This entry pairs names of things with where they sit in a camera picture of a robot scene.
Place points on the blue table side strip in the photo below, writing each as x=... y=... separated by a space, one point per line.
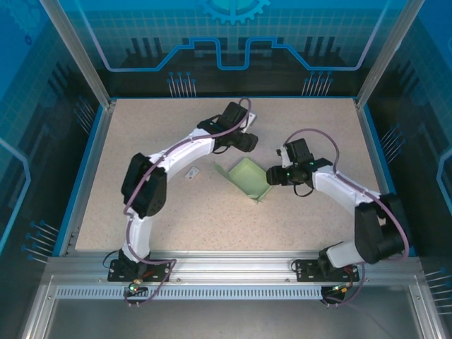
x=387 y=176
x=82 y=176

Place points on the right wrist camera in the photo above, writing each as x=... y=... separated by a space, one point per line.
x=281 y=155

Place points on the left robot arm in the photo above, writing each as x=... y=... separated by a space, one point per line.
x=144 y=187

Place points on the grey metal floor panel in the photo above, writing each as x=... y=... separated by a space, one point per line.
x=229 y=321

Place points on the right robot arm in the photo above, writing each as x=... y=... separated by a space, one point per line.
x=378 y=233

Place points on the aluminium frame post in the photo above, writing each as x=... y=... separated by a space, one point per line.
x=84 y=60
x=383 y=60

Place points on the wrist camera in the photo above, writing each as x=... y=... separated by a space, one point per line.
x=281 y=155
x=251 y=119

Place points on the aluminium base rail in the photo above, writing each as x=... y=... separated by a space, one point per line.
x=229 y=265

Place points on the small white card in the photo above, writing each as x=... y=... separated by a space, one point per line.
x=193 y=173

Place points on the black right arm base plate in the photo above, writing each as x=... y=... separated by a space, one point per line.
x=307 y=272

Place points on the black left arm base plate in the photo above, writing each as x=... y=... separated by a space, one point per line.
x=120 y=272

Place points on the green paper box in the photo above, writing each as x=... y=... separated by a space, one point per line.
x=249 y=176

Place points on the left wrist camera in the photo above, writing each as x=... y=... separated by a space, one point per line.
x=251 y=119

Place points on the aluminium table side rail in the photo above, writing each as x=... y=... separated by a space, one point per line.
x=91 y=176
x=379 y=176

